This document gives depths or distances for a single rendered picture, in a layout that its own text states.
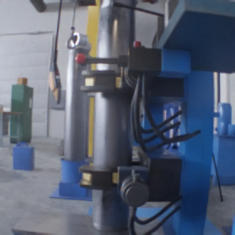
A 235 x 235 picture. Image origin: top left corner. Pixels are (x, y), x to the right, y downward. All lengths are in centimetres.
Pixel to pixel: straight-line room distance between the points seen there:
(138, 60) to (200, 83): 67
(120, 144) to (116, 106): 19
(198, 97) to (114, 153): 53
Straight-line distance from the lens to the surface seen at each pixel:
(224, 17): 71
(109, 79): 144
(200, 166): 163
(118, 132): 156
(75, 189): 295
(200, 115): 161
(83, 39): 306
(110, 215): 163
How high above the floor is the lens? 76
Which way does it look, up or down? level
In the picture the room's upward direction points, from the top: 2 degrees clockwise
